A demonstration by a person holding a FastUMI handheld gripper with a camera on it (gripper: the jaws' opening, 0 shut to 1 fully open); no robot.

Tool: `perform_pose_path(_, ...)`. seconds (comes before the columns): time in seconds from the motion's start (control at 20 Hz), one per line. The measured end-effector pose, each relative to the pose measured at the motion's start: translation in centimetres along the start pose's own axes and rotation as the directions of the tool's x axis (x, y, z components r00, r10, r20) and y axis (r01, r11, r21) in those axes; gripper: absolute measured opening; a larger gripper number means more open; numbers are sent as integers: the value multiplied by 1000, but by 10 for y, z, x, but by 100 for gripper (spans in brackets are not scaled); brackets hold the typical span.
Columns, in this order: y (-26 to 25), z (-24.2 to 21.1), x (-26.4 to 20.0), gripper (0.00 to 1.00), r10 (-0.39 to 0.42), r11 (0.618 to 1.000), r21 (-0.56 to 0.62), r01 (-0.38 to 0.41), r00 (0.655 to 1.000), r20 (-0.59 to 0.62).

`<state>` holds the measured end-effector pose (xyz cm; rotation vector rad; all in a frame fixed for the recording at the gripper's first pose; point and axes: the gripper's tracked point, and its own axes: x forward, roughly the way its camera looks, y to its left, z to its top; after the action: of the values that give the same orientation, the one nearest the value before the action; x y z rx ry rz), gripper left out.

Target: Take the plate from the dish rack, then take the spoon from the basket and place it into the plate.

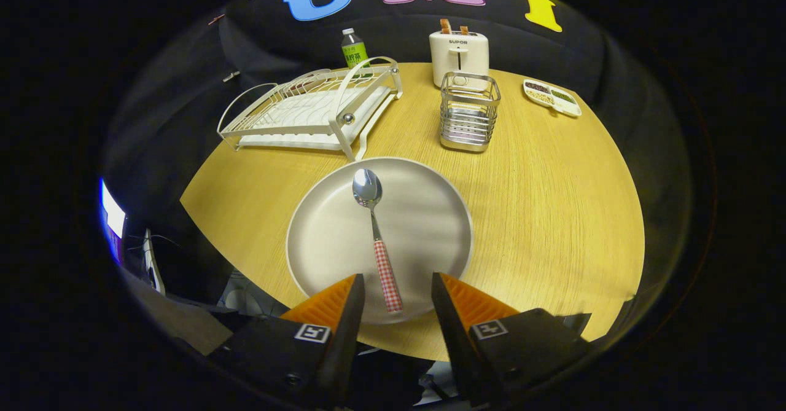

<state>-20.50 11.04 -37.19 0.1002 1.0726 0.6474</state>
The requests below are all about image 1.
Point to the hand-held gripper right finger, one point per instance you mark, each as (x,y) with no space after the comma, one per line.
(451,331)

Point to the divided tray with beans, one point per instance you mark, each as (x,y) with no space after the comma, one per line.
(570,109)

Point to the black backdrop cloth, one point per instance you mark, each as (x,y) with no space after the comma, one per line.
(393,30)

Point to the green label drink bottle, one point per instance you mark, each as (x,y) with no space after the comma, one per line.
(354,51)

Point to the white toaster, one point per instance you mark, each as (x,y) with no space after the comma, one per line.
(476,62)

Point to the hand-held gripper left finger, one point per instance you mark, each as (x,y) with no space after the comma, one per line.
(344,337)

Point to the white slim device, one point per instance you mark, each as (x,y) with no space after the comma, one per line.
(153,263)

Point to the red cloth clip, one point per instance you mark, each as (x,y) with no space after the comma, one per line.
(216,18)

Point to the white cloth clip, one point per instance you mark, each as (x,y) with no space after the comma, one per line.
(231,77)

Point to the grey cardboard panel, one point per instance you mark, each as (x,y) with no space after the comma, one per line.
(184,325)

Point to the lit computer monitor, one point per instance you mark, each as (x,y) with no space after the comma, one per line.
(113,214)

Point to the large beige plate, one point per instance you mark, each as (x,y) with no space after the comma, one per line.
(430,227)

